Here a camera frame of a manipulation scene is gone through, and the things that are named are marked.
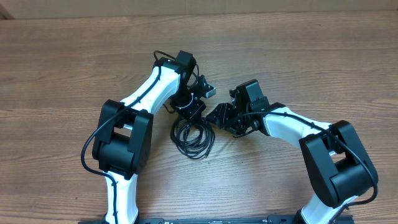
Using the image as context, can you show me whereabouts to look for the black cable bundle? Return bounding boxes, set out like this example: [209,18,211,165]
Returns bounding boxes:
[170,116,216,160]

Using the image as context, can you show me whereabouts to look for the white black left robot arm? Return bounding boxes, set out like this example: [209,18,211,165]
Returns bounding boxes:
[88,51,206,223]

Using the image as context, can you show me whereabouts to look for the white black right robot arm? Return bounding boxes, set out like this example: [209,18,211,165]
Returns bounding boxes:
[206,80,378,223]

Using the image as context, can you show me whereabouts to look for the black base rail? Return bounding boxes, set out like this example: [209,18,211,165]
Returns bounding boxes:
[77,214,355,224]

